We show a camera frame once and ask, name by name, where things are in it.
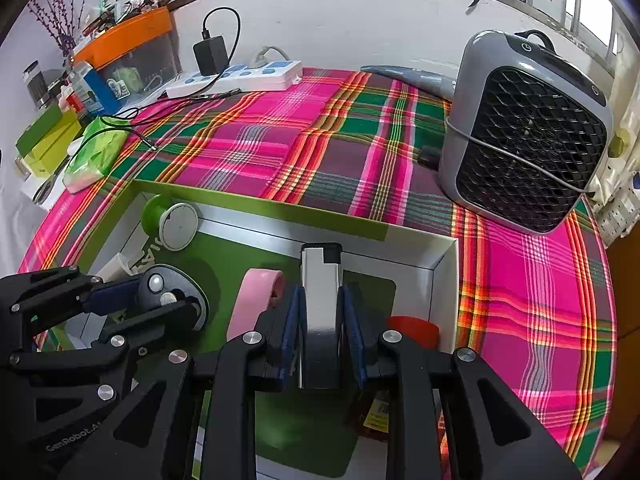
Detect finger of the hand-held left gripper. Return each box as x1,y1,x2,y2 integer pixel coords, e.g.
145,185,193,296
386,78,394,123
0,299,202,441
0,266,151,346

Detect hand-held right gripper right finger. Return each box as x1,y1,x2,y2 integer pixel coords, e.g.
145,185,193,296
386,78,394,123
336,282,583,480

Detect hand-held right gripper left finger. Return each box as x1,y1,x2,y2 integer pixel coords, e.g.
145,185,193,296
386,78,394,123
59,285,303,480

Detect white charger plug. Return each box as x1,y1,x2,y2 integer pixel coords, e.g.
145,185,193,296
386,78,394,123
95,252,138,286

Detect silver case with black end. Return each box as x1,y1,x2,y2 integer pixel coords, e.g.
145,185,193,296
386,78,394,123
299,242,344,391

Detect pink clip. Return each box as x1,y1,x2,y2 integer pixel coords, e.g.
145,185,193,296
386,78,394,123
226,268,285,343

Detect brown bottle with red cap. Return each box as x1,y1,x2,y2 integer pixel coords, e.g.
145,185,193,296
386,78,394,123
347,315,451,448

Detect green spool with white cap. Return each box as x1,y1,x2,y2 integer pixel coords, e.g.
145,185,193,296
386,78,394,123
141,194,201,252

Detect green and white cardboard box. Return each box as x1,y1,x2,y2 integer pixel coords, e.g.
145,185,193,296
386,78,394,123
37,178,460,480

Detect grey scissors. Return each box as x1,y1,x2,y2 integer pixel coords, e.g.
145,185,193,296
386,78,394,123
32,172,63,206

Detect green tissue pack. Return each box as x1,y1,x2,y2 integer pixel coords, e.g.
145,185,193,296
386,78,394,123
62,116,132,195

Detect lime green flat box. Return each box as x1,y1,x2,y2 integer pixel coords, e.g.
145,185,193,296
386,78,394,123
22,110,86,178

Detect dark green flat box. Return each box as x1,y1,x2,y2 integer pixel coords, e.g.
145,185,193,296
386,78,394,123
15,107,68,158

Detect blue carton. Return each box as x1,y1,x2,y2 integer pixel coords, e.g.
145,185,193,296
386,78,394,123
70,60,122,117

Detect black jar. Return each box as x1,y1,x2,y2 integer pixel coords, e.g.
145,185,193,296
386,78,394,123
22,61,48,110

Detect dried flower branches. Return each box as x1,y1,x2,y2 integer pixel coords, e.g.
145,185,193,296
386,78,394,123
27,0,88,68

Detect black charger adapter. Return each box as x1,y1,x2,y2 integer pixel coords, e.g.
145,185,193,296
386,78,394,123
193,36,228,76

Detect clear bin with orange lid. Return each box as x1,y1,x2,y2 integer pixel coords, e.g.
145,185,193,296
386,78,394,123
72,7,181,106

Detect grey fan heater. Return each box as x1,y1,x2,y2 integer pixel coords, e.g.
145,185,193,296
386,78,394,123
437,29,615,236

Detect white power strip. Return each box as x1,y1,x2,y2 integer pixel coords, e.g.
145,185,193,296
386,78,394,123
165,60,304,100

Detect wooden wardrobe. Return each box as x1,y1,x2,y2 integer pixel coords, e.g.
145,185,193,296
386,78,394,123
605,240,640,461

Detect white plug with grey cable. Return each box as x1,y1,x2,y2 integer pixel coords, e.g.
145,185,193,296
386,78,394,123
250,46,288,68

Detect black charging cable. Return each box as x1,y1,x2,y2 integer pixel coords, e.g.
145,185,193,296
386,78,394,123
115,7,242,151

